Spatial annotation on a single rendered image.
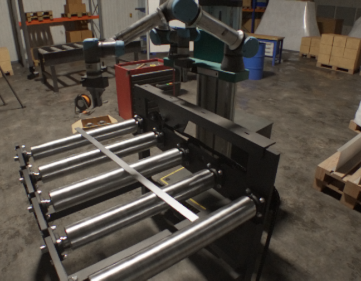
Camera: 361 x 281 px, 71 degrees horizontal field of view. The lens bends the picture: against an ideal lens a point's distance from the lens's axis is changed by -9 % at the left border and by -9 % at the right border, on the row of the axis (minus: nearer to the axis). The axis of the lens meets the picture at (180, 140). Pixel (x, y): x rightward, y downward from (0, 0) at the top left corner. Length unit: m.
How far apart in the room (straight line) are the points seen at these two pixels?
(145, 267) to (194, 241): 0.23
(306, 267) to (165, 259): 1.47
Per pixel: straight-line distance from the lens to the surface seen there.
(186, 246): 1.13
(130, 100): 3.79
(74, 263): 2.33
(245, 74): 1.75
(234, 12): 1.87
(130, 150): 1.83
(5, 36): 11.26
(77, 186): 1.48
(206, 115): 1.54
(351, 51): 9.46
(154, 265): 1.08
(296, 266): 2.34
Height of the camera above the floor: 1.75
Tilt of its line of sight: 27 degrees down
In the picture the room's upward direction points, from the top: straight up
